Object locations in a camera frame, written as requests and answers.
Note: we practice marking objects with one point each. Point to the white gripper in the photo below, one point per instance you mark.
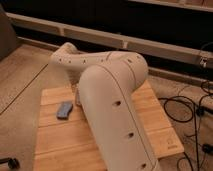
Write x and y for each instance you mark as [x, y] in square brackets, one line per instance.
[77, 97]

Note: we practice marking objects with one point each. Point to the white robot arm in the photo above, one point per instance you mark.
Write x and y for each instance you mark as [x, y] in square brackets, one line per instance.
[107, 81]

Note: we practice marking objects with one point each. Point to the blue sponge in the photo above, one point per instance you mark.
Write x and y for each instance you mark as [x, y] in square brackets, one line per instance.
[64, 110]

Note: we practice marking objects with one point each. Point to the wooden board table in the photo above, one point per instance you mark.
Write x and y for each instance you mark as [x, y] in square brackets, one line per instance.
[68, 145]

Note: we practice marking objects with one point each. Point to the grey cabinet corner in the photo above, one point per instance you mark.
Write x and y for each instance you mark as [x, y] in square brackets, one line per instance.
[9, 41]

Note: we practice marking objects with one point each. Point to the black chair caster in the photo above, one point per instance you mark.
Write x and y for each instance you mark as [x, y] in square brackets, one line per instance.
[13, 163]

